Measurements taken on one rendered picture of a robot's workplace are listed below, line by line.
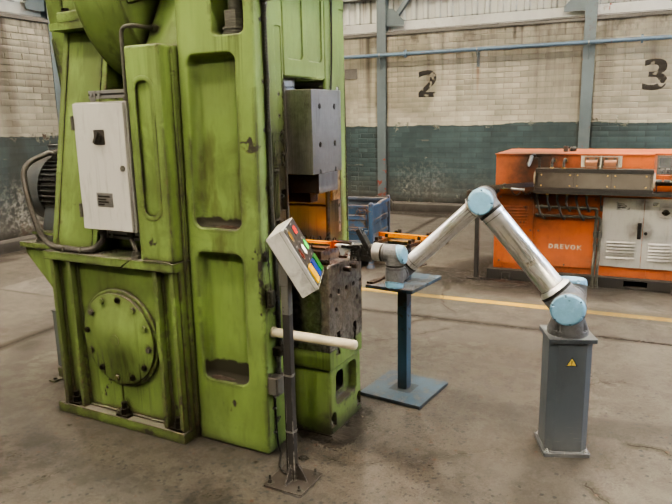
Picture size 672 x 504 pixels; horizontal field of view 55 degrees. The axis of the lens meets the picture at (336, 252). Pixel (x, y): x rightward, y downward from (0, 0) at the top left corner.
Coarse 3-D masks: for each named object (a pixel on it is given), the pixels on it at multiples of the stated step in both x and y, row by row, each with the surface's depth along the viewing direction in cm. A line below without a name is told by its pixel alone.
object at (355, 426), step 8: (368, 408) 366; (360, 416) 356; (368, 416) 356; (352, 424) 347; (360, 424) 347; (304, 432) 339; (312, 432) 338; (336, 432) 337; (344, 432) 338; (352, 432) 338; (360, 432) 338; (320, 440) 331; (328, 440) 330; (336, 440) 330; (344, 440) 330; (352, 440) 330; (320, 448) 323
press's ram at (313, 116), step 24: (288, 96) 304; (312, 96) 299; (336, 96) 320; (288, 120) 307; (312, 120) 301; (336, 120) 322; (288, 144) 309; (312, 144) 303; (336, 144) 324; (288, 168) 312; (312, 168) 306; (336, 168) 326
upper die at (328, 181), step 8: (288, 176) 318; (296, 176) 316; (304, 176) 314; (312, 176) 312; (320, 176) 312; (328, 176) 319; (336, 176) 327; (288, 184) 319; (296, 184) 317; (304, 184) 315; (312, 184) 313; (320, 184) 313; (328, 184) 320; (336, 184) 328; (296, 192) 318; (304, 192) 316; (312, 192) 314; (320, 192) 313
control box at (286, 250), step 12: (276, 228) 275; (288, 228) 266; (276, 240) 254; (288, 240) 254; (300, 240) 275; (276, 252) 255; (288, 252) 255; (312, 252) 286; (288, 264) 256; (300, 264) 256; (300, 276) 257; (312, 276) 258; (300, 288) 258; (312, 288) 258
